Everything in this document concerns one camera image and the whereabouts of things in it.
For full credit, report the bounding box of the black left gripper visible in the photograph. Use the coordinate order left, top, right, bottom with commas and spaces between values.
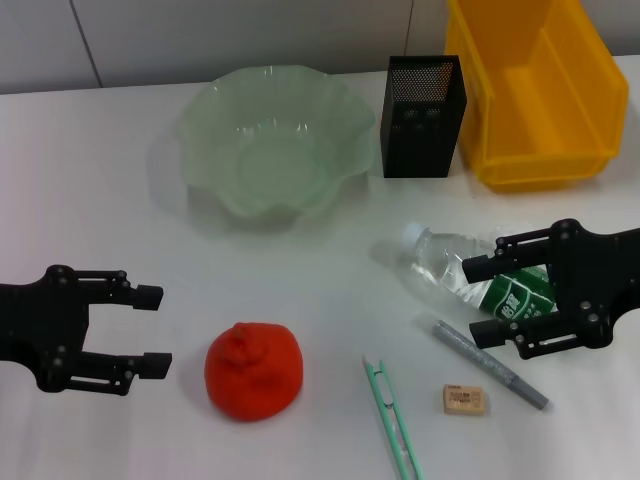
0, 264, 174, 397

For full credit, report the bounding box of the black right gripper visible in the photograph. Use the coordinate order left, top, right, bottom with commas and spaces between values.
462, 218, 640, 361

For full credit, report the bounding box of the clear green-label water bottle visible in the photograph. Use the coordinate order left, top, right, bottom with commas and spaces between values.
399, 222, 561, 321

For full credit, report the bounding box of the red-orange fruit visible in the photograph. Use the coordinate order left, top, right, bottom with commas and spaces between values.
204, 322, 305, 424

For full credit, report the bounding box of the grey marker pen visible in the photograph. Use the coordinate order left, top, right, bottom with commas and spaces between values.
432, 319, 550, 411

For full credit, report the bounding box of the small beige eraser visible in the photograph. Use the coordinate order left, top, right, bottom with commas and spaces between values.
442, 383, 485, 415

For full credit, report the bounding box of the black mesh pen holder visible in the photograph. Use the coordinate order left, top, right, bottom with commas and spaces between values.
379, 54, 468, 180

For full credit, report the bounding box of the green glass fruit bowl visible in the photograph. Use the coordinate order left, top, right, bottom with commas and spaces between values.
175, 65, 377, 234

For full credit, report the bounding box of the yellow plastic bin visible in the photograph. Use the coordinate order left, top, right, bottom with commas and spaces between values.
444, 0, 630, 194

